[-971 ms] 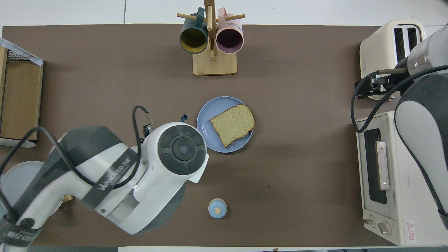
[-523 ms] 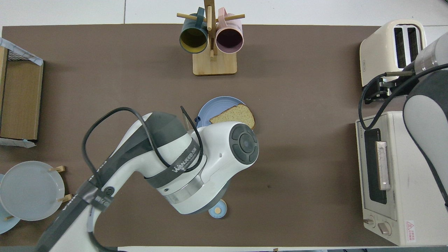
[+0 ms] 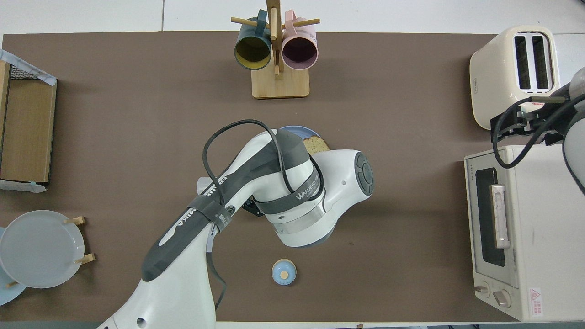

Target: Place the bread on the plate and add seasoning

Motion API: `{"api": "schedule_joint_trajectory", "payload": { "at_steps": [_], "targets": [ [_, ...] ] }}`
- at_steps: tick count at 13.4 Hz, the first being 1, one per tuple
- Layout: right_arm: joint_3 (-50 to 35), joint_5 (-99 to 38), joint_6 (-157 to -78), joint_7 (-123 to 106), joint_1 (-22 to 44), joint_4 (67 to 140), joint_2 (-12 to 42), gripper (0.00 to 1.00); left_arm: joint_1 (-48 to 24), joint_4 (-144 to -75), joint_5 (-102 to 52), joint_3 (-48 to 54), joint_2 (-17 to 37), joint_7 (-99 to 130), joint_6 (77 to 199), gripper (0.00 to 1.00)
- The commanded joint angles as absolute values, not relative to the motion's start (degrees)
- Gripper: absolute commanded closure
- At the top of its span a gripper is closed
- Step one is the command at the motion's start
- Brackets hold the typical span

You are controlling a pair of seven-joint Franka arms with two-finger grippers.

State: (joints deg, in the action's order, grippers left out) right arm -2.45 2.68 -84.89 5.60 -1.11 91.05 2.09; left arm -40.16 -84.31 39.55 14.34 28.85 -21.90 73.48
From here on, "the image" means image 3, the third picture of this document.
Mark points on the light blue plate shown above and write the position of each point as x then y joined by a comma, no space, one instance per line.
9,294

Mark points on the brown table mat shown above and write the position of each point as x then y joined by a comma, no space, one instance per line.
137,137

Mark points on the blue round plate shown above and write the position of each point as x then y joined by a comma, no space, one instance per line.
299,131

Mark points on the small blue lid wooden knob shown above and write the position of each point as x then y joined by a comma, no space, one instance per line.
284,272

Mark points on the wooden plate rack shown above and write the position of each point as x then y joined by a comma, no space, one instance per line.
80,220

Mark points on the pink mug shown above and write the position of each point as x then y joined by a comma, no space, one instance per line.
299,52

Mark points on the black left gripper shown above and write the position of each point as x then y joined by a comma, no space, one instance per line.
251,208

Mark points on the teal mug yellow inside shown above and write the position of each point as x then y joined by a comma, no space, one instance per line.
252,52

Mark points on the white toaster oven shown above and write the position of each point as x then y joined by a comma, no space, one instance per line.
544,237

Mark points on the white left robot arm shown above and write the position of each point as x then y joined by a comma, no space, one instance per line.
183,292

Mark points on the cream two-slot toaster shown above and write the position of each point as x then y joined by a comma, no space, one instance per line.
498,77

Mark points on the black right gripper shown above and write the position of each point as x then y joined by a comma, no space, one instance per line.
558,121

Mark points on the grey plate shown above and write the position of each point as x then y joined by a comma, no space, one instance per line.
41,249

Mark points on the toasted bread slice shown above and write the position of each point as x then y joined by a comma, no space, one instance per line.
317,145

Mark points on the wooden mug tree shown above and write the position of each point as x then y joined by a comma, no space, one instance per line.
279,84

